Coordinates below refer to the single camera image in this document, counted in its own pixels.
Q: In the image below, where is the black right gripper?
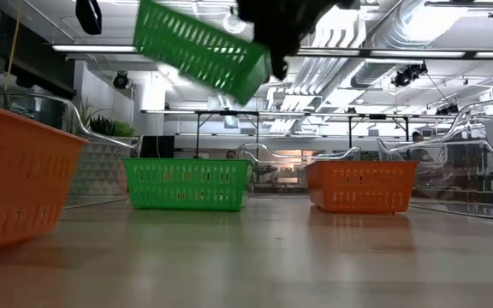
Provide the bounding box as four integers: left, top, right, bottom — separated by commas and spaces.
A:
235, 0, 359, 82

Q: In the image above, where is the green slotted plastic basket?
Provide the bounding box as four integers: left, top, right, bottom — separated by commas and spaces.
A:
133, 0, 273, 107
122, 157, 252, 212

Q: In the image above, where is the orange slotted plastic basket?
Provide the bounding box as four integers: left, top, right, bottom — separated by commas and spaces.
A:
0, 98, 90, 257
305, 160, 419, 215

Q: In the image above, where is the dark overhead cabinet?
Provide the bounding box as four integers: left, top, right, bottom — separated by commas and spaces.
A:
0, 0, 78, 98

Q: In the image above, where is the black folding table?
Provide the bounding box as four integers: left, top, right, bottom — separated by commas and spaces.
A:
140, 109, 261, 159
304, 112, 411, 150

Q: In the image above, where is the spiky green plant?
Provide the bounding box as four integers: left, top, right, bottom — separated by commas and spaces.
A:
77, 97, 102, 133

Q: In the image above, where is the green succulent plant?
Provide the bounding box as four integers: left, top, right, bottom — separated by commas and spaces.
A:
88, 114, 136, 139

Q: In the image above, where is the black ceiling spotlight cluster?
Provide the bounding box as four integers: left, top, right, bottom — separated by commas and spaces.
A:
390, 62, 429, 89

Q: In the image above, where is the black box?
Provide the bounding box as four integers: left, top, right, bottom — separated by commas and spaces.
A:
139, 135, 175, 159

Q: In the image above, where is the grey triangle-pattern planter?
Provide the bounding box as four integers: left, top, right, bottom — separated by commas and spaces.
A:
67, 136, 141, 198

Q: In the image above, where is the white ceiling ring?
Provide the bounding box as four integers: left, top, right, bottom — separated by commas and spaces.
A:
223, 12, 247, 35

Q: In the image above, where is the yellow cord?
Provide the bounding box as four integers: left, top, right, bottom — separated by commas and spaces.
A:
4, 12, 21, 80

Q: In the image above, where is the silver round air duct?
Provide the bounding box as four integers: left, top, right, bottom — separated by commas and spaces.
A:
351, 0, 444, 89

